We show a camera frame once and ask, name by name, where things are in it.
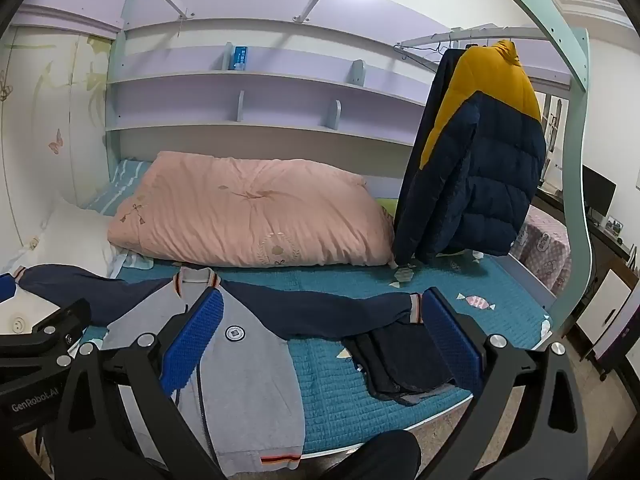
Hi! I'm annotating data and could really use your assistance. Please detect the teal quilted bed cover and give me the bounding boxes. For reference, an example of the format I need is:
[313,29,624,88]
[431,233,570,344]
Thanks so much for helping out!
[82,255,553,456]

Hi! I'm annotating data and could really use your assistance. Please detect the lilac wall shelf unit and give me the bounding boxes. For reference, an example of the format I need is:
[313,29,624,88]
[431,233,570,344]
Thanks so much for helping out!
[105,0,451,151]

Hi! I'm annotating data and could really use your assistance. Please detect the black computer monitor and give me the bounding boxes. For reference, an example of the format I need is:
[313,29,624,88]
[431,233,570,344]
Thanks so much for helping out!
[580,164,617,221]

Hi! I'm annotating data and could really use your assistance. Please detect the pale green bed frame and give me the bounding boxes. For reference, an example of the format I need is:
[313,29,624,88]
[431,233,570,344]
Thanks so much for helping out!
[465,0,593,336]

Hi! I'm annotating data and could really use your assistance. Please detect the dark folded pants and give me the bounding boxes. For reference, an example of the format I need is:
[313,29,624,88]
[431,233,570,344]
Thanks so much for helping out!
[342,322,473,406]

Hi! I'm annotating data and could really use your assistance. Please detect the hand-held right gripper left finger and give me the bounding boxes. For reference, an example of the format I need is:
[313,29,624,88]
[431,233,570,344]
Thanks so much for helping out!
[52,288,225,480]

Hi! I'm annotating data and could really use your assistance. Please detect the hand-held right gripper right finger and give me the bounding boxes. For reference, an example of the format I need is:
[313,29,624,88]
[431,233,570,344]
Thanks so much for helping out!
[423,287,589,480]

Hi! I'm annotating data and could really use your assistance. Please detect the pink duvet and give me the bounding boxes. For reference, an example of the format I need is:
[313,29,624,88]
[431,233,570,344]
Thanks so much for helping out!
[107,150,396,268]

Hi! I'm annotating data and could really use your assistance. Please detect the dark wooden desk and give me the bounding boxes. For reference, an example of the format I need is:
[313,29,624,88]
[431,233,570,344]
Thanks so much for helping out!
[537,190,640,281]

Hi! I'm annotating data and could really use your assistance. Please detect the white pillow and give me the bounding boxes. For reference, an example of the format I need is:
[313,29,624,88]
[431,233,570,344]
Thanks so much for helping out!
[20,195,126,281]

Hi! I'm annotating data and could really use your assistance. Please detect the pink patterned cloth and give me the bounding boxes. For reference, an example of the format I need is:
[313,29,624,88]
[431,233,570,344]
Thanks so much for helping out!
[510,205,572,296]

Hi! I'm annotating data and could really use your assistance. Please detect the white cabinet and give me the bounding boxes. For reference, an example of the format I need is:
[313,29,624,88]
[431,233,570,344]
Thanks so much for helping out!
[575,267,633,351]

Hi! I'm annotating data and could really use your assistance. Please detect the grey navy zip jacket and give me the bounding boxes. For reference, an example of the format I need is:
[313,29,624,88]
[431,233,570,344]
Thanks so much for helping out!
[10,266,426,478]

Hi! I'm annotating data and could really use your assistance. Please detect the metal clothes rack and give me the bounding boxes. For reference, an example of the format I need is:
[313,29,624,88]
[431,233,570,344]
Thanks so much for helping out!
[395,24,511,61]

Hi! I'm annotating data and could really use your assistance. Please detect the light blue striped sheet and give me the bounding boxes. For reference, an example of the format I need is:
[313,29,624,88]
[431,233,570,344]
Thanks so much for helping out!
[85,159,153,218]

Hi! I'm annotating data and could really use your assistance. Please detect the person's dark trouser leg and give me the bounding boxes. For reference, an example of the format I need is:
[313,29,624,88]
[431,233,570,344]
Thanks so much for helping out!
[320,429,422,480]

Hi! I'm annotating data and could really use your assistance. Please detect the yellow navy puffer jacket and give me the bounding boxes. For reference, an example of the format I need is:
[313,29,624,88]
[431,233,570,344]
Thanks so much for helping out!
[420,40,547,257]

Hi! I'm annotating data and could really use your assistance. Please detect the dark hanging coat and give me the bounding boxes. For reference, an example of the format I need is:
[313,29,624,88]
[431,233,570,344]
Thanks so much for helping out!
[392,49,463,267]

